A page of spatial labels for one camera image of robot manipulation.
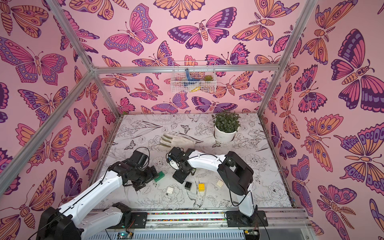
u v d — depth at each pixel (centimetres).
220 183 84
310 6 69
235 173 49
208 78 92
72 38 78
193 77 95
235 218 74
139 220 73
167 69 94
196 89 86
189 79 95
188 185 81
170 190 82
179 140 103
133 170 60
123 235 71
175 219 75
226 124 91
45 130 62
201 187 81
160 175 87
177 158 70
